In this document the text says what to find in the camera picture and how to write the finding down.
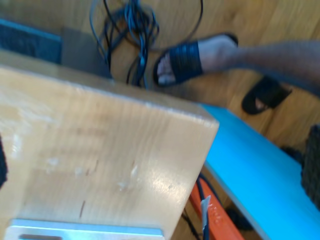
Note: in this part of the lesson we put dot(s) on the person's foot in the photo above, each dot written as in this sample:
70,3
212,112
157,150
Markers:
215,53

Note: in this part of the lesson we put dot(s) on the cyan flat board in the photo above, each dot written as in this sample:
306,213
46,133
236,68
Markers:
250,162

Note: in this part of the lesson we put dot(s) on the orange plastic bar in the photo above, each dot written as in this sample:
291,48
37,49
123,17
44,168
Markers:
217,220

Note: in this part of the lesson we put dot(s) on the silver metal plate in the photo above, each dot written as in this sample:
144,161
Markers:
87,231

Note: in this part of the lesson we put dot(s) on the person's leg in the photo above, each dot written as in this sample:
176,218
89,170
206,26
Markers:
280,62

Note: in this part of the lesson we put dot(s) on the dark grey floor mat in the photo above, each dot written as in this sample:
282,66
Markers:
27,42

